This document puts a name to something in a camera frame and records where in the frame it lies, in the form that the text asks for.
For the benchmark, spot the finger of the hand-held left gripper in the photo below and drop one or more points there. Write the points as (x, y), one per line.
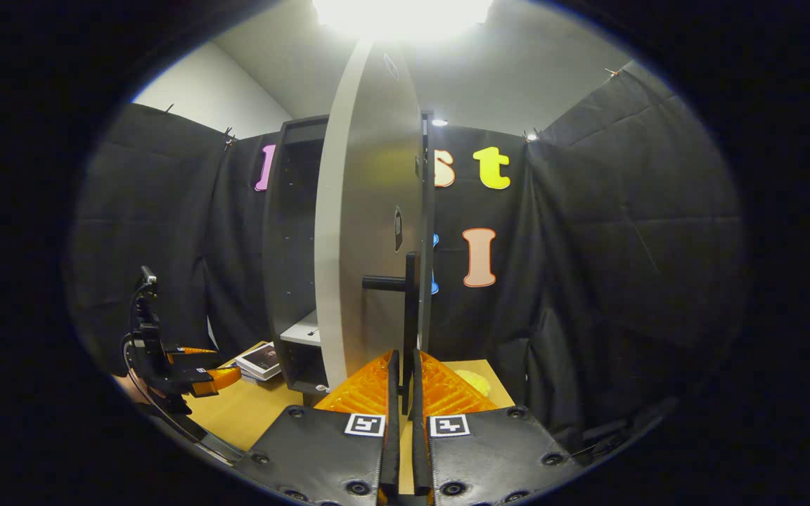
(219, 379)
(190, 351)

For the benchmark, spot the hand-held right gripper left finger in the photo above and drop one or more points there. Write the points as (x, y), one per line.
(320, 450)

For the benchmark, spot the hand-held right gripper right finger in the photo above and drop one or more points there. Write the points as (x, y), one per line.
(489, 450)

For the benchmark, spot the dark grey cabinet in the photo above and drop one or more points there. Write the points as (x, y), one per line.
(292, 211)

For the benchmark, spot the white cabinet shelf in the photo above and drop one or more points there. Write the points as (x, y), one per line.
(303, 330)

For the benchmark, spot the white book with dark cover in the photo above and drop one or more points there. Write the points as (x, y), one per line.
(261, 357)

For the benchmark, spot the yellow sponge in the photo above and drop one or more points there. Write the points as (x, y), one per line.
(479, 383)

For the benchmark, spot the black backdrop cloth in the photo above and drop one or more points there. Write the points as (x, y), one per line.
(623, 246)

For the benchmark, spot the ceiling light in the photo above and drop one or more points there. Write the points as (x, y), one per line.
(401, 17)

